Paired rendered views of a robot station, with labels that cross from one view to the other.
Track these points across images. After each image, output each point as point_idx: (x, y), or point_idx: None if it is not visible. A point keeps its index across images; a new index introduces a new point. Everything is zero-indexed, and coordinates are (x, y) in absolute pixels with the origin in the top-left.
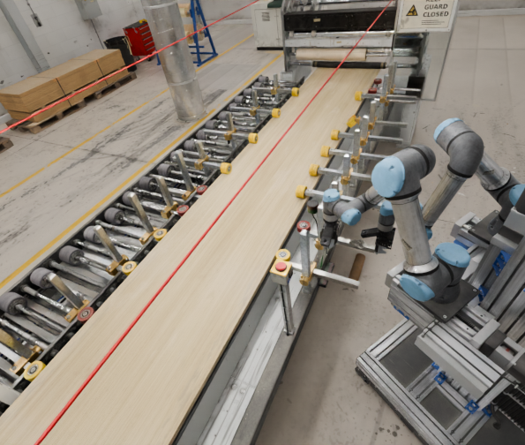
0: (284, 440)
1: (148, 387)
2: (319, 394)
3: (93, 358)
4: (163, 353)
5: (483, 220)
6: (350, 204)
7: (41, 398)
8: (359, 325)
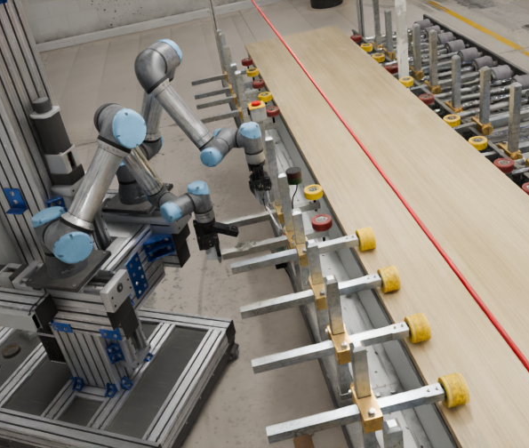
0: (273, 280)
1: (320, 110)
2: (264, 319)
3: (376, 97)
4: (332, 117)
5: (92, 268)
6: (224, 132)
7: (378, 82)
8: (260, 400)
